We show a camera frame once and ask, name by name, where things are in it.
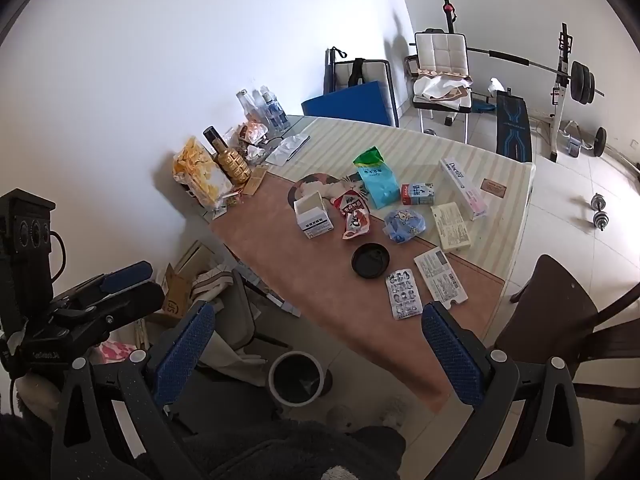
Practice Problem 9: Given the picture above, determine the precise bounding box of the dark brown wooden chair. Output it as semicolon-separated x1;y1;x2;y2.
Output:
492;254;640;480

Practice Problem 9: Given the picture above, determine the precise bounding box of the silver blister pack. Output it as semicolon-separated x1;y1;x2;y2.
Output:
385;269;423;321

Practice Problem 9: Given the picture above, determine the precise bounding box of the striped tablecloth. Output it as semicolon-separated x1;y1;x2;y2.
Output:
265;115;536;281

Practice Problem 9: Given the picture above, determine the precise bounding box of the pale yellow flat box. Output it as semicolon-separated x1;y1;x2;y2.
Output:
430;201;472;253

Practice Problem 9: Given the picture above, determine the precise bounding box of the grey fluffy slipper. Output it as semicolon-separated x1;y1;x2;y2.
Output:
326;404;358;431
377;395;416;428

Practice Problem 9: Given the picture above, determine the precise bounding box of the cardboard box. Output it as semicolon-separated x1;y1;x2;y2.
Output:
150;240;221;331

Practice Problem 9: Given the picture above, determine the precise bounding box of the blue plastic bag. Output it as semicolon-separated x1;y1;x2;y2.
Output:
382;207;428;243

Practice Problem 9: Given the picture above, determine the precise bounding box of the white and green carton box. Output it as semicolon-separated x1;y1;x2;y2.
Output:
293;191;335;240

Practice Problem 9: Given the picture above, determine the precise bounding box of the long white toothpaste box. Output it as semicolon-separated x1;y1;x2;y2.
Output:
439;157;487;221

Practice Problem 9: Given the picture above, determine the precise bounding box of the red and white wrapper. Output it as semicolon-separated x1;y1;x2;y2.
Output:
332;191;372;241

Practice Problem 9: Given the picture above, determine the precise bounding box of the green and blue packet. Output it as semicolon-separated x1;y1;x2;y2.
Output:
352;146;399;210

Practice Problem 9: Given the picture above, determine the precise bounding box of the barbell with black plates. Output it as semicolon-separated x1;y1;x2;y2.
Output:
465;46;606;106

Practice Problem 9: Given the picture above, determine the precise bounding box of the yellow snack bag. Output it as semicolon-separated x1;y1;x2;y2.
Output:
172;136;236;208

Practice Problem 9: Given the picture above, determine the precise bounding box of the small brown packet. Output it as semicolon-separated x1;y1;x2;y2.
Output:
242;167;268;196

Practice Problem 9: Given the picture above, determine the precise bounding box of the beige upholstered chair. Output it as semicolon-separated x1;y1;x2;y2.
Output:
210;270;296;366

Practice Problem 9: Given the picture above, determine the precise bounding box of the clear plastic bag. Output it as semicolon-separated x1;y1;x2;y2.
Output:
265;132;311;166

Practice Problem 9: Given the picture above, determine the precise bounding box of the white barbell rack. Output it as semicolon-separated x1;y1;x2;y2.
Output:
547;22;576;163

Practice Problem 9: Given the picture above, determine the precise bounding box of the beige clothes pile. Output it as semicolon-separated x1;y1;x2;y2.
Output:
417;72;473;103

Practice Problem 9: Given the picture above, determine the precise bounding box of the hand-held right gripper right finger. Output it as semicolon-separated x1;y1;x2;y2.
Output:
421;301;587;480

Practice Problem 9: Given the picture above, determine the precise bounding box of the white padded chair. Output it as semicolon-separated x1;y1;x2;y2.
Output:
411;30;473;143

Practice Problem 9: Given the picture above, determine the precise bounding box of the brown desk mat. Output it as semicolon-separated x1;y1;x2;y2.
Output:
210;172;506;411

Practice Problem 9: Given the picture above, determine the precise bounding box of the gold grenade-shaped bottle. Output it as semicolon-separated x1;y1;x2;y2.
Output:
202;126;252;184

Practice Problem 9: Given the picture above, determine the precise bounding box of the round cat print mat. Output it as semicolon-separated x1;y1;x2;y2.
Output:
287;172;358;211

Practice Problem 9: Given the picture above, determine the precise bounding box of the small dumbbell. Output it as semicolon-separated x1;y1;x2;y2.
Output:
589;192;608;231

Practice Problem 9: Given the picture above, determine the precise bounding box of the small milk carton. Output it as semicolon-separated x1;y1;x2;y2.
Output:
401;182;435;206

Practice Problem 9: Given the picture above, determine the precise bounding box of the flattened white printed box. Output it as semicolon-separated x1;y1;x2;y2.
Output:
413;247;468;311

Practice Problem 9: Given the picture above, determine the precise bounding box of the blue folded mat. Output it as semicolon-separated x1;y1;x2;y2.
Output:
301;81;396;128

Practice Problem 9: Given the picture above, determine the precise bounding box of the black round lid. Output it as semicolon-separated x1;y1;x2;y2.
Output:
351;242;392;278

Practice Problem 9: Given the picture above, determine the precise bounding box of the orange and white snack packet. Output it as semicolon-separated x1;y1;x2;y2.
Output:
237;120;271;148

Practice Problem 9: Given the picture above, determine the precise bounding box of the white round trash bin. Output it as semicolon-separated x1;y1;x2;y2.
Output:
268;351;332;407

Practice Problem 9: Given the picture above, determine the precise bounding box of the black weight bench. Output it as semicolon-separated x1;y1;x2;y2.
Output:
492;87;536;163

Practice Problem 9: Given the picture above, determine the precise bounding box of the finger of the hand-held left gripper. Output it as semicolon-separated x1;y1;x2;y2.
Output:
74;281;166;329
56;260;154;307

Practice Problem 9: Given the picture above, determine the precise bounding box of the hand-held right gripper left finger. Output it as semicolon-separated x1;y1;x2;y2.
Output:
50;301;217;480

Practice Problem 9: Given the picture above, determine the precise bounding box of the person's left forearm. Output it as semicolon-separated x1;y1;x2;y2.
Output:
12;377;61;428

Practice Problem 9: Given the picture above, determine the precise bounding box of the white cloth bag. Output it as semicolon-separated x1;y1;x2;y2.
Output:
192;260;266;311

